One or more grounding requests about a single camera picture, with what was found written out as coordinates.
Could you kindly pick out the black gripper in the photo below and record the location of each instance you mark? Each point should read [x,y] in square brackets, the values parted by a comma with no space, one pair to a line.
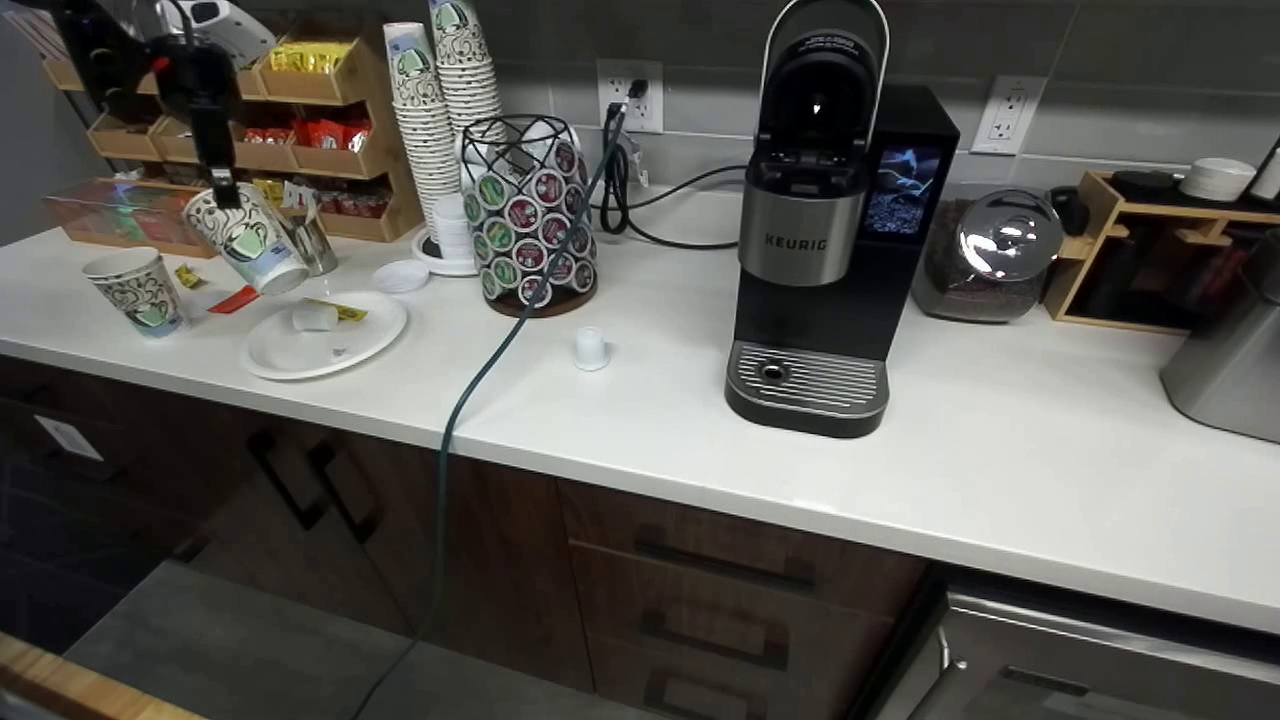
[206,94]

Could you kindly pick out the patterned paper coffee cup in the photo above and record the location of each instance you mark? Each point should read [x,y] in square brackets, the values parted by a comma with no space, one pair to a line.
[247,239]

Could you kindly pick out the yellow sachet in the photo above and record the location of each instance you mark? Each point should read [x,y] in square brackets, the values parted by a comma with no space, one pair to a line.
[351,312]

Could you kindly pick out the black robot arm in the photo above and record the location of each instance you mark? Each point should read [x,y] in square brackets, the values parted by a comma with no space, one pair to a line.
[112,61]

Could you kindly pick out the wooden tea sachet organizer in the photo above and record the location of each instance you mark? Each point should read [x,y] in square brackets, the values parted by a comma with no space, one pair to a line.
[315,118]

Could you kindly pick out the white sachet on plate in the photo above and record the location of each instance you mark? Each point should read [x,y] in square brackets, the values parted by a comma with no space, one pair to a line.
[310,317]

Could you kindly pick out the white paper plate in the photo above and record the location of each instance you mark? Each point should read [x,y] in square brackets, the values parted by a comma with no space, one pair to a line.
[279,355]

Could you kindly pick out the black Keurig coffee machine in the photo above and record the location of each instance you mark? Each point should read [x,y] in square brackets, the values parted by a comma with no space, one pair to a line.
[836,200]

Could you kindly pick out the stack of paper cups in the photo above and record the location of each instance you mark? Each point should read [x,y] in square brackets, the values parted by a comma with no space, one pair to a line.
[461,61]
[422,108]

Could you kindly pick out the white plastic lid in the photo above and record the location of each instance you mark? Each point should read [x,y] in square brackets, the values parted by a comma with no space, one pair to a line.
[403,279]

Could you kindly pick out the small white round cap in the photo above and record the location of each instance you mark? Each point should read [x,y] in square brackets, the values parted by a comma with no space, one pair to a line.
[589,348]

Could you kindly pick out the silver round appliance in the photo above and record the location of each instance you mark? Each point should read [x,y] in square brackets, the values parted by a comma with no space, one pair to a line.
[987,259]

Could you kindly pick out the wooden shelf rack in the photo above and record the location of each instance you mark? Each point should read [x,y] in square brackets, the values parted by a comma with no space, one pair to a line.
[1155,259]

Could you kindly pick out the stainless steel appliance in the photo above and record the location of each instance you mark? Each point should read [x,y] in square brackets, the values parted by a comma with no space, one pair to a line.
[1230,370]

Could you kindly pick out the wire coffee pod holder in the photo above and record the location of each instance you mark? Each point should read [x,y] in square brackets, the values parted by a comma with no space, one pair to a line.
[526,206]

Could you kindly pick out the white wall outlet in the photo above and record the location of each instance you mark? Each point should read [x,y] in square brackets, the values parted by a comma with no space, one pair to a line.
[1008,114]
[638,89]

